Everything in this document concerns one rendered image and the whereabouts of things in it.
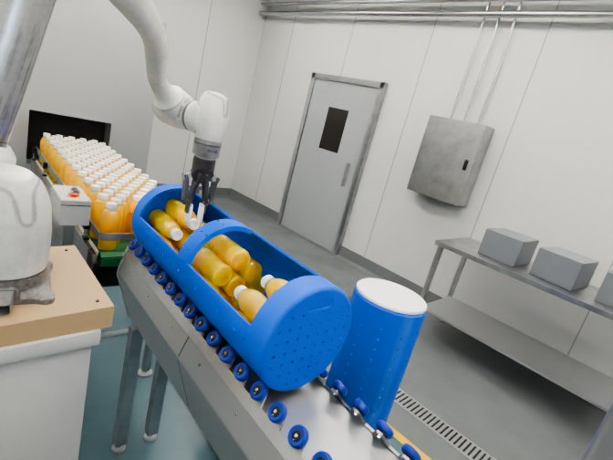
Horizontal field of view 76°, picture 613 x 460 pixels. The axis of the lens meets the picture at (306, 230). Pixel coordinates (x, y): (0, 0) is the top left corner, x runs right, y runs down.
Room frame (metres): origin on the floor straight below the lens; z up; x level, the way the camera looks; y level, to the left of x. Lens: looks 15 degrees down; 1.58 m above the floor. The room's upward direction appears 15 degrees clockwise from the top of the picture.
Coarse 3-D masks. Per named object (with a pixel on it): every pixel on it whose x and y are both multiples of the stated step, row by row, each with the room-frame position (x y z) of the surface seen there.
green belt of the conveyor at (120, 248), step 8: (48, 176) 2.23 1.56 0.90; (56, 184) 2.12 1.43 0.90; (88, 232) 1.59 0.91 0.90; (96, 240) 1.52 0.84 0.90; (128, 240) 1.61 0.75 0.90; (120, 248) 1.51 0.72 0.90; (104, 256) 1.41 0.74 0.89; (112, 256) 1.43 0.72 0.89; (120, 256) 1.46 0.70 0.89; (104, 264) 1.41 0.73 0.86; (112, 264) 1.43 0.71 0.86
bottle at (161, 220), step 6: (156, 210) 1.40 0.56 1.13; (162, 210) 1.42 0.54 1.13; (150, 216) 1.39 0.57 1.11; (156, 216) 1.36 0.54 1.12; (162, 216) 1.35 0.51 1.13; (168, 216) 1.36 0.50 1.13; (150, 222) 1.39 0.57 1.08; (156, 222) 1.34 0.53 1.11; (162, 222) 1.32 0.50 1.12; (168, 222) 1.31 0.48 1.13; (174, 222) 1.32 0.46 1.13; (156, 228) 1.35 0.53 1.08; (162, 228) 1.30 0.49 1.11; (168, 228) 1.29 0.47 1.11; (174, 228) 1.29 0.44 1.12; (180, 228) 1.32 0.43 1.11; (162, 234) 1.30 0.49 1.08; (168, 234) 1.29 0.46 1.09
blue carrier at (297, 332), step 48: (144, 240) 1.27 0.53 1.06; (192, 240) 1.08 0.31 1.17; (240, 240) 1.34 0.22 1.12; (192, 288) 0.99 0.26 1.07; (288, 288) 0.83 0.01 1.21; (336, 288) 0.88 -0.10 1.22; (240, 336) 0.81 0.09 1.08; (288, 336) 0.79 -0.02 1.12; (336, 336) 0.91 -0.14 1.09; (288, 384) 0.82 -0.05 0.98
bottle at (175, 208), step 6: (168, 204) 1.41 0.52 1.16; (174, 204) 1.40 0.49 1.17; (180, 204) 1.39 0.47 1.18; (168, 210) 1.40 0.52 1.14; (174, 210) 1.37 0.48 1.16; (180, 210) 1.36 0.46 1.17; (174, 216) 1.36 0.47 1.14; (180, 216) 1.33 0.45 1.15; (192, 216) 1.34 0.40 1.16; (180, 222) 1.33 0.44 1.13
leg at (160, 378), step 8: (160, 368) 1.47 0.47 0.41; (160, 376) 1.48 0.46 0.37; (152, 384) 1.50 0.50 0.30; (160, 384) 1.48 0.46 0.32; (152, 392) 1.49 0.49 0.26; (160, 392) 1.49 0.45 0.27; (152, 400) 1.48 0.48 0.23; (160, 400) 1.49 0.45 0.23; (152, 408) 1.47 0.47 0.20; (160, 408) 1.50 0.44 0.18; (152, 416) 1.48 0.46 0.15; (160, 416) 1.50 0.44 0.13; (152, 424) 1.48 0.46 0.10; (152, 432) 1.49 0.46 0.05; (144, 440) 1.48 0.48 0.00; (152, 440) 1.49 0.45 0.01
